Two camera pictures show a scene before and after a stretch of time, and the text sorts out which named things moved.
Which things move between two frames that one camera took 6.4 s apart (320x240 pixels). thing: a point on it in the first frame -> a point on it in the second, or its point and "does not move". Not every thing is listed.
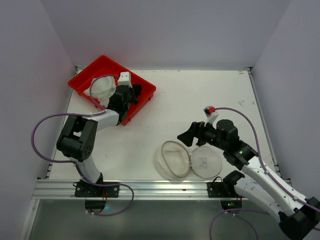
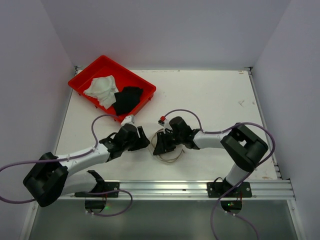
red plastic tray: x=102 y=66 does not move
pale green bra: x=102 y=88 does not move
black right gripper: x=196 y=131 -> x=166 y=140
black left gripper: x=132 y=91 -> x=137 y=139
